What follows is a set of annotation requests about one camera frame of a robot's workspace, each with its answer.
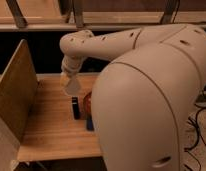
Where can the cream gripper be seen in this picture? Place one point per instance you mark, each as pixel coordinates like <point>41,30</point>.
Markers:
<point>65,81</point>

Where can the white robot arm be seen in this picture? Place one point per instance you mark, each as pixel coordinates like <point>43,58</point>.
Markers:
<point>142,98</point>

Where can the orange bowl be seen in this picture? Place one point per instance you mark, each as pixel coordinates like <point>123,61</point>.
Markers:
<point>87,103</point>

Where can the blue cloth square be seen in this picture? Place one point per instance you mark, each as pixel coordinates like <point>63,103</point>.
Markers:
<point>89,124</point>

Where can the left wooden side panel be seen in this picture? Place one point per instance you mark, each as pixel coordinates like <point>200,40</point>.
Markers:
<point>18,85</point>

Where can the wooden shelf frame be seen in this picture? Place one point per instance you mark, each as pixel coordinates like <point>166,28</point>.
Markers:
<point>54,15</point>

